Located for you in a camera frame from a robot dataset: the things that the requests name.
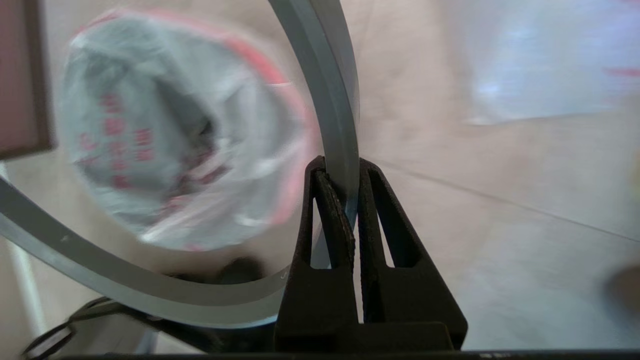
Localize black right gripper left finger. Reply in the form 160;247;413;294
274;156;362;353

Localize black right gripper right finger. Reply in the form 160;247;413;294
356;158;469;352

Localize grey bin ring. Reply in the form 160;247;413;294
0;0;361;329

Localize white plastic bag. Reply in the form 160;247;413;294
59;9;318;252

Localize used trash bag red print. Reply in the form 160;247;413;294
450;0;640;126

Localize black rounded robot chassis part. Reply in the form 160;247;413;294
22;257;281;357

